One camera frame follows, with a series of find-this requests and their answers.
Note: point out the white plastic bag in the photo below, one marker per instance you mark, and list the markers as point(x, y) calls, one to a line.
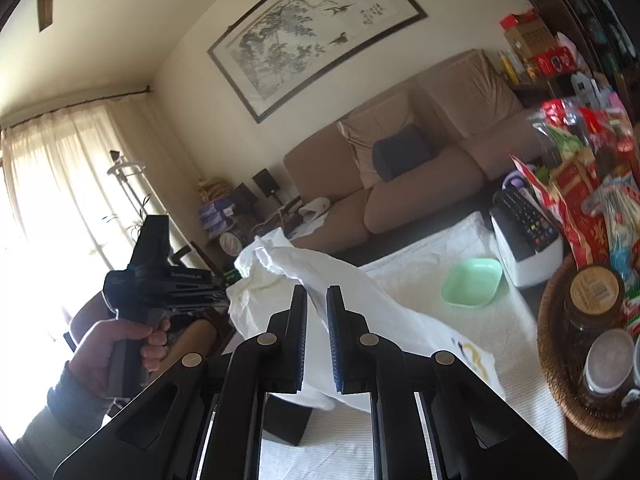
point(360, 285)

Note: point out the dark blue cushion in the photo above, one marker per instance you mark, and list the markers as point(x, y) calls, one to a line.
point(402, 152)

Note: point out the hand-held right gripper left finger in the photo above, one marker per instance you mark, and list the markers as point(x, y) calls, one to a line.
point(301, 345)

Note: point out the red snack packet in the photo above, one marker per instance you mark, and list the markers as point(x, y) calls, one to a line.
point(575, 210)

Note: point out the white tissue box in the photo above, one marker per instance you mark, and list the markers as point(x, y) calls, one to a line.
point(525, 265)

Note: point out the jar with brown lid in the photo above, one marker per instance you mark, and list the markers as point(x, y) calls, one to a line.
point(595, 292)

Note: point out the brown cardboard box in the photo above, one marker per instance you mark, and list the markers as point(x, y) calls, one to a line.
point(530, 35)

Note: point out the person's left forearm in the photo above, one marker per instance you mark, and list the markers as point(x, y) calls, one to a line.
point(60, 410)

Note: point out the green square dish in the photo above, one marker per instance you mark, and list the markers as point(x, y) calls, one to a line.
point(472, 285)

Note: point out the cream curtain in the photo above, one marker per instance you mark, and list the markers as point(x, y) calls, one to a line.
point(65, 185)

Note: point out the jar with white lid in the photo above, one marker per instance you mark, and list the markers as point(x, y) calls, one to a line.
point(610, 365)

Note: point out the framed ink painting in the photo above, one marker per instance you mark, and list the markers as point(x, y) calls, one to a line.
point(310, 35)

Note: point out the stack of blue tissue packs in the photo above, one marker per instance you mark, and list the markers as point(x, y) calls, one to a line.
point(216, 217)

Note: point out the dark curtain rod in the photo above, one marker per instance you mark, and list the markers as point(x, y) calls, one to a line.
point(75, 105)

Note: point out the wicker basket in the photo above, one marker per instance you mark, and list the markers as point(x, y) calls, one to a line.
point(555, 360)

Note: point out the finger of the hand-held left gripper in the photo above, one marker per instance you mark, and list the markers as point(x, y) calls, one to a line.
point(200, 297)
point(192, 275)

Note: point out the black remote control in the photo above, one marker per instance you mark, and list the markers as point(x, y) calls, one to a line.
point(525, 217)

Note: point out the beige sofa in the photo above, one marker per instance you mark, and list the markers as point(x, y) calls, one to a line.
point(400, 205)

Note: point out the white cuff device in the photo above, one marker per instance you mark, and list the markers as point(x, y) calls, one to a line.
point(315, 207)

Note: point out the white striped tablecloth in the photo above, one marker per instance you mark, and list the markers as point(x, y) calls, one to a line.
point(450, 330)

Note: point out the black speaker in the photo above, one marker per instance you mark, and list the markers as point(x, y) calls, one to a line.
point(266, 182)
point(242, 199)

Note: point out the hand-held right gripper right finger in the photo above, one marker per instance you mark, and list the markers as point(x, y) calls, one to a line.
point(336, 345)

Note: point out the beige pillow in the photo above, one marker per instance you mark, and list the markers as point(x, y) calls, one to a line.
point(357, 145)

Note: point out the dark wooden cabinet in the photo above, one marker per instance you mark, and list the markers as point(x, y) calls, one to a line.
point(585, 25)

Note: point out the red box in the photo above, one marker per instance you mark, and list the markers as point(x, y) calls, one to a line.
point(554, 60)

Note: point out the yellow bottle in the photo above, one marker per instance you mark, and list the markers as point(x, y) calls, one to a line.
point(510, 67)

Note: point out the purple plastic object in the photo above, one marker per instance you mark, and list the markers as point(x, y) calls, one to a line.
point(517, 180)

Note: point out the metal coat stand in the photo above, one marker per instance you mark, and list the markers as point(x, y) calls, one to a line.
point(127, 175)

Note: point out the wooden wall ornament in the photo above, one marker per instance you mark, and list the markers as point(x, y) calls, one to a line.
point(46, 0)

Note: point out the noodle packet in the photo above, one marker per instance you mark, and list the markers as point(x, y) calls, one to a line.
point(620, 225)

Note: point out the person's left hand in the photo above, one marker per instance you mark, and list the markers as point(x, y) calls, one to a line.
point(92, 355)

